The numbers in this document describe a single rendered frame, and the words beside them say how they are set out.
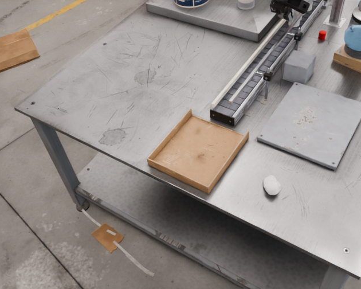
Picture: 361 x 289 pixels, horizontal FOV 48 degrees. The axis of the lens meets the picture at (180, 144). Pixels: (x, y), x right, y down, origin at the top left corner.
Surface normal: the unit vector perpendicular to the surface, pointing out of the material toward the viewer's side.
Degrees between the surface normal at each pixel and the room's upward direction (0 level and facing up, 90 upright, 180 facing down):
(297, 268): 3
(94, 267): 0
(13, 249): 0
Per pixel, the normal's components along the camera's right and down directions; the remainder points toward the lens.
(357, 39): -0.51, 0.73
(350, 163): -0.09, -0.66
